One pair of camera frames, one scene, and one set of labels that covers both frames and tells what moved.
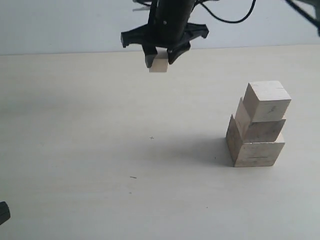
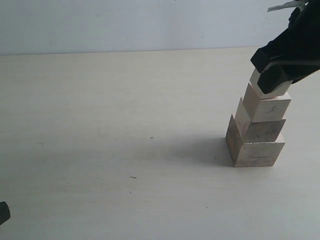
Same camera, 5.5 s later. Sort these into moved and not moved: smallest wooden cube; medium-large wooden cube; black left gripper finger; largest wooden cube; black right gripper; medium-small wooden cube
Moved: smallest wooden cube; black right gripper
Not moved: medium-large wooden cube; medium-small wooden cube; black left gripper finger; largest wooden cube
